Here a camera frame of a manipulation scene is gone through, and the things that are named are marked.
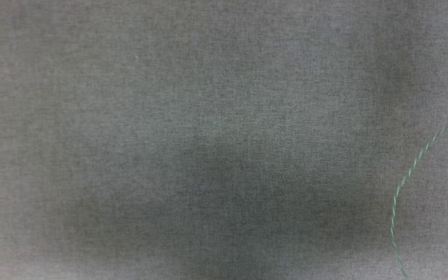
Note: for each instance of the green twisted thread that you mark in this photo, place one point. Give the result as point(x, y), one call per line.
point(394, 199)

